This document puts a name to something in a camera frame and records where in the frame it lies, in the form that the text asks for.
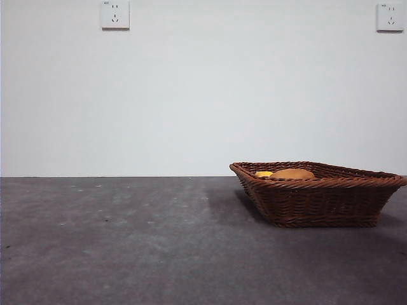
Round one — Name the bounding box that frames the tan brown potato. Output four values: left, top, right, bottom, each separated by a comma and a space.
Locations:
270, 168, 315, 180

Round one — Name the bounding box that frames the brown woven wicker basket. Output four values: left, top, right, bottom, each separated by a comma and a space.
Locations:
229, 161, 407, 229

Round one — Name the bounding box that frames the white wall socket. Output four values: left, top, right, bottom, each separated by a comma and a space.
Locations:
101, 0, 130, 31
376, 3, 400, 32

